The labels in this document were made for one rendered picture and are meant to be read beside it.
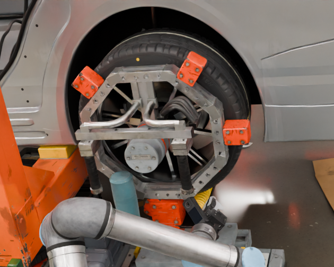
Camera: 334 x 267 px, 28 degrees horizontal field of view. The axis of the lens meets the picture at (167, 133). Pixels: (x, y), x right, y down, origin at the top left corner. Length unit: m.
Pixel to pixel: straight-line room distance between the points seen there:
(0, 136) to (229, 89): 0.83
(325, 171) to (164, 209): 1.38
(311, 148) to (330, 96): 1.60
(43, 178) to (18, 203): 0.25
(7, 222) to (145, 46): 0.80
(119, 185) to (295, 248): 1.08
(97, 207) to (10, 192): 0.57
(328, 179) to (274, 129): 1.21
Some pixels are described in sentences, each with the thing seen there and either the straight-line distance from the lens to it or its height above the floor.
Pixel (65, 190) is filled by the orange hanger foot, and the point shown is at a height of 0.60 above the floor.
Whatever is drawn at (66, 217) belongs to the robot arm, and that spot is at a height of 0.96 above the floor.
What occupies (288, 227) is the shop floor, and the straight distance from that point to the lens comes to 3.38.
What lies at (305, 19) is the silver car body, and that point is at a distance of 2.36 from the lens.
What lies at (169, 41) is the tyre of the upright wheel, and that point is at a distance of 2.49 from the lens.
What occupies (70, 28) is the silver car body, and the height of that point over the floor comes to 1.25.
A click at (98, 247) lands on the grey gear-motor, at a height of 0.38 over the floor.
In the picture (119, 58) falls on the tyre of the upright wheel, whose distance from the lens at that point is 2.48.
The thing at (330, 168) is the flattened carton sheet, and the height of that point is 0.02.
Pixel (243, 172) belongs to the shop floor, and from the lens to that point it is 3.85.
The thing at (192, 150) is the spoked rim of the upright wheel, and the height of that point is 0.74.
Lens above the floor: 1.96
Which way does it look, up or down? 26 degrees down
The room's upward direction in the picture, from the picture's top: 10 degrees counter-clockwise
